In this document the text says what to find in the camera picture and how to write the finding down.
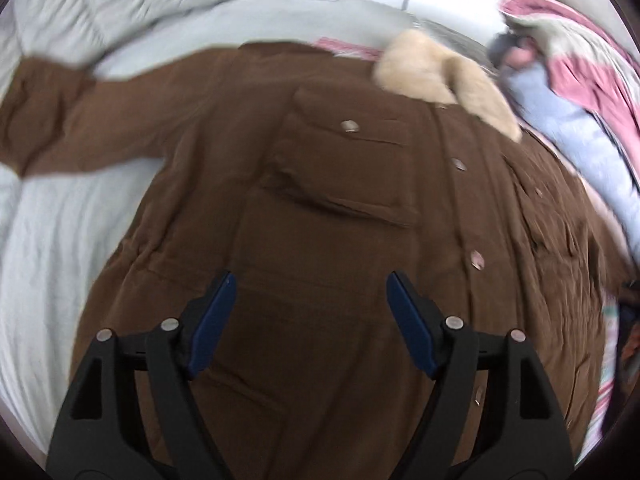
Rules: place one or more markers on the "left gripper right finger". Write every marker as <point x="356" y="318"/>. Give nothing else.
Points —
<point x="492" y="413"/>

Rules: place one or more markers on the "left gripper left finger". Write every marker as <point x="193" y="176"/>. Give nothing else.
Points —
<point x="129" y="412"/>

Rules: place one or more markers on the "brown coat with fur collar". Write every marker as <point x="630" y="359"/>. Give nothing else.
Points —
<point x="292" y="169"/>

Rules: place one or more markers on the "patterned knit blanket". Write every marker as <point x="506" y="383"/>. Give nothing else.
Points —
<point x="611" y="322"/>

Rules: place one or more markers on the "light blue fleece blanket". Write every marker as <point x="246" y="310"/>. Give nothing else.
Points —
<point x="579" y="136"/>

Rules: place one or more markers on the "pink velvet quilt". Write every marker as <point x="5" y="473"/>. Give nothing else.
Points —
<point x="584" y="63"/>

